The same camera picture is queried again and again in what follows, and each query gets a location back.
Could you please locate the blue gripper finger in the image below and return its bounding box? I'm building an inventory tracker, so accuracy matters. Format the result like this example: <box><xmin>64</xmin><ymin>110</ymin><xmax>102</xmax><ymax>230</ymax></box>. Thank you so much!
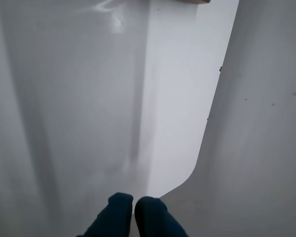
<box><xmin>134</xmin><ymin>196</ymin><xmax>189</xmax><ymax>237</ymax></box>
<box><xmin>76</xmin><ymin>192</ymin><xmax>134</xmax><ymax>237</ymax></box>

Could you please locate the brown wooden frame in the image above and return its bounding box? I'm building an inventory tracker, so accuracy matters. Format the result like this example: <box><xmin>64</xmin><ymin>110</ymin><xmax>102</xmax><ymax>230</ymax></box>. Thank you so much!
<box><xmin>180</xmin><ymin>0</ymin><xmax>212</xmax><ymax>5</ymax></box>

